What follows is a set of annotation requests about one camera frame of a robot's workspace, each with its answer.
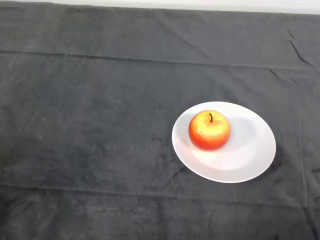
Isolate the black table cloth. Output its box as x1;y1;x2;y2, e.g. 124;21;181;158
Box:
0;1;320;240

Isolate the white round plate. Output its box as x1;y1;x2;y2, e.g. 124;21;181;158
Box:
171;100;277;184

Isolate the red yellow apple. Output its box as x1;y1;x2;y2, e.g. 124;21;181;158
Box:
187;109;232;152

